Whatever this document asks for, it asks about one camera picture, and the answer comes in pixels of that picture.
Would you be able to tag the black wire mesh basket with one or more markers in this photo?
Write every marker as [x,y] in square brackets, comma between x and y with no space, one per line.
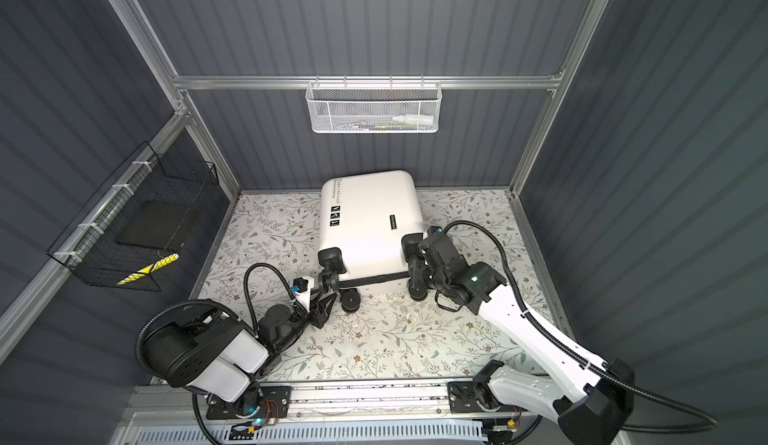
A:
[146,215]

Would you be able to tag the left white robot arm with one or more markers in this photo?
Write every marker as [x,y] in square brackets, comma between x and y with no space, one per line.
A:
[204,346]

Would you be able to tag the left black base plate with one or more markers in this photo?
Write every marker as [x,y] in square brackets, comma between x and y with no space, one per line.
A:
[257,402]

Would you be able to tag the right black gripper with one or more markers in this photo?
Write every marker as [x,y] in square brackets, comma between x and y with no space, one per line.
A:
[416,263]

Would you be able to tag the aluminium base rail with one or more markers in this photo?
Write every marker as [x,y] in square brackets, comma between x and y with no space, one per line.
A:
[389,399]

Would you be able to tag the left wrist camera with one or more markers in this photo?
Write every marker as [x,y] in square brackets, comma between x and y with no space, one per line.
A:
[301,289]

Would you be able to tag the white wire mesh basket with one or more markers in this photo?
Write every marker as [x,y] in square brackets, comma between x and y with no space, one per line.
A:
[369,110]

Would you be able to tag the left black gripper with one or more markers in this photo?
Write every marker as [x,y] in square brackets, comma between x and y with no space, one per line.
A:
[321,314]

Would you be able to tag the white hard-shell suitcase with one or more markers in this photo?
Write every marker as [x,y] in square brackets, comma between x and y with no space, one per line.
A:
[364,221]

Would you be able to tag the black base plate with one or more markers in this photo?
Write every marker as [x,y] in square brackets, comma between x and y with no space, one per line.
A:
[467,397]
[257,402]

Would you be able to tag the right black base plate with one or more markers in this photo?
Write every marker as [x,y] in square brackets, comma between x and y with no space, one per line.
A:
[467,397]

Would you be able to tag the yellow black striped label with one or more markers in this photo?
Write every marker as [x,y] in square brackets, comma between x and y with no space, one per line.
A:
[148,270]

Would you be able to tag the white tube in basket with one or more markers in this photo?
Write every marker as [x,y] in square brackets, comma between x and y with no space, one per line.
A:
[415,120]

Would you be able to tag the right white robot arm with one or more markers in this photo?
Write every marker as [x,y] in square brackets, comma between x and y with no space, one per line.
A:
[584,394]

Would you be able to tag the floral table mat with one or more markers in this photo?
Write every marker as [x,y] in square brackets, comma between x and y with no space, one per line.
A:
[272,238]

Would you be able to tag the white vented panel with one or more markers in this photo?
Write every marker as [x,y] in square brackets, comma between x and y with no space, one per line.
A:
[356,432]

